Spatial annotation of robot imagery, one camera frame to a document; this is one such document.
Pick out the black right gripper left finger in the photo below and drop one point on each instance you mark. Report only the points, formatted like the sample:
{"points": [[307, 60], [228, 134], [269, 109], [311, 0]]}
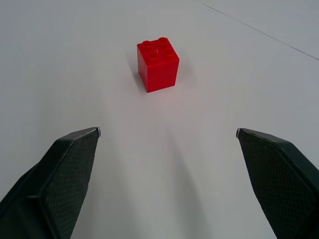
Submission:
{"points": [[57, 184]]}

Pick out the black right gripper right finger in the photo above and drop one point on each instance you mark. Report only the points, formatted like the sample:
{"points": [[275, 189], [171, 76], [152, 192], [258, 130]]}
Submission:
{"points": [[279, 179]]}

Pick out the red studded building block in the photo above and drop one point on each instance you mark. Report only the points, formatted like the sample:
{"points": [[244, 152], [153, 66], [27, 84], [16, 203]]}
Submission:
{"points": [[159, 66]]}

